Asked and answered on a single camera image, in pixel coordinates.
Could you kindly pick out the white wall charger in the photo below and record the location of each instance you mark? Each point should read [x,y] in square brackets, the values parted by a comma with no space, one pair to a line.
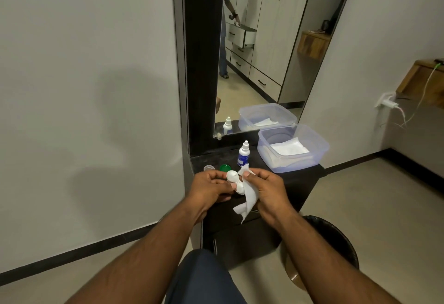
[388,102]

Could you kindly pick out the small solution dropper bottle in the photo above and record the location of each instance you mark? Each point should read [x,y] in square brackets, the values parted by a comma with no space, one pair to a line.
[243,156]

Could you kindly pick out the white tissue sheet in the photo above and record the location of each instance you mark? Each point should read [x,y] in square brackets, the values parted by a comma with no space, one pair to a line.
[249,192]

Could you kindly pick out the person's left hand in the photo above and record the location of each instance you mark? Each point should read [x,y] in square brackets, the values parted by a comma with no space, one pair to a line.
[204,189]

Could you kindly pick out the translucent lens case cap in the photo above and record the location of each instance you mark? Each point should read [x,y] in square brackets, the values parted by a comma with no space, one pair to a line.
[209,167]

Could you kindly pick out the person's right forearm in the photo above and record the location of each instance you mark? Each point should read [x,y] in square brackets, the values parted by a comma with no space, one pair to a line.
[329,265]

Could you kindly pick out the trash bin with black liner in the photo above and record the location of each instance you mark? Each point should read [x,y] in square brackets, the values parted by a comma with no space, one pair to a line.
[340,241]

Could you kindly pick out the green lens case cap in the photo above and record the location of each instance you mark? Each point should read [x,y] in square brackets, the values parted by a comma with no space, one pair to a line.
[225,167]

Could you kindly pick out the dark blue trousers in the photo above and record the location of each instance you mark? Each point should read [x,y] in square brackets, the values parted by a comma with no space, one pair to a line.
[201,279]

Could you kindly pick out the white contact lens case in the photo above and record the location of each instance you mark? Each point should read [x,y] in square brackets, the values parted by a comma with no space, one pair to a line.
[231,175]

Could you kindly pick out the person's left forearm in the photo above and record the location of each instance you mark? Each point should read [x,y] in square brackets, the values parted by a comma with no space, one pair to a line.
[138,262]

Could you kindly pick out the wooden wall shelf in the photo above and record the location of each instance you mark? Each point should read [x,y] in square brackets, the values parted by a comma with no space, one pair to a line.
[423,83]

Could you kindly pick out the black dresser cabinet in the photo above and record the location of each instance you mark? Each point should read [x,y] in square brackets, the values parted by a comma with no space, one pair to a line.
[242,244]

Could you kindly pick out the person's right hand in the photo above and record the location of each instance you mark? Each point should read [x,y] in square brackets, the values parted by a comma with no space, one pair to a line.
[274,196]

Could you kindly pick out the dresser mirror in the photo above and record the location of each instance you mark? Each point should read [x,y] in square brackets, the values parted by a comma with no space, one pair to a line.
[236,95]

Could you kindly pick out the stack of white tissues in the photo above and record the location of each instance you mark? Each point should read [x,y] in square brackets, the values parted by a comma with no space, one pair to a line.
[289,147]

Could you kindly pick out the clear plastic container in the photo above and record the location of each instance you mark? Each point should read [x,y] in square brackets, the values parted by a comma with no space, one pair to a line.
[295,166]

